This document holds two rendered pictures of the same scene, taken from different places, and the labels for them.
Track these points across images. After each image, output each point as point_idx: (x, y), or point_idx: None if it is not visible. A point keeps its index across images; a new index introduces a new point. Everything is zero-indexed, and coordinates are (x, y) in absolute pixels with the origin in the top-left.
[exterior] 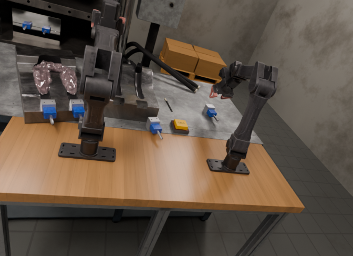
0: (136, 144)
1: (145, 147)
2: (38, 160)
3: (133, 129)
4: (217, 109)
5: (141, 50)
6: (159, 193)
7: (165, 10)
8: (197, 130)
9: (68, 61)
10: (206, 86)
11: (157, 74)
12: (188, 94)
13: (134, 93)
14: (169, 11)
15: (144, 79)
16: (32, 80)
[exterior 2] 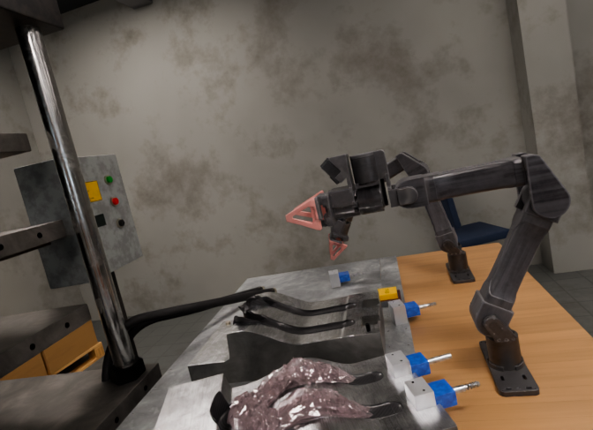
0: (452, 329)
1: (454, 322)
2: (567, 414)
3: (410, 335)
4: (320, 279)
5: (163, 314)
6: (550, 307)
7: (117, 237)
8: None
9: (225, 387)
10: (251, 287)
11: (209, 326)
12: None
13: (338, 312)
14: (123, 235)
15: (289, 303)
16: (336, 418)
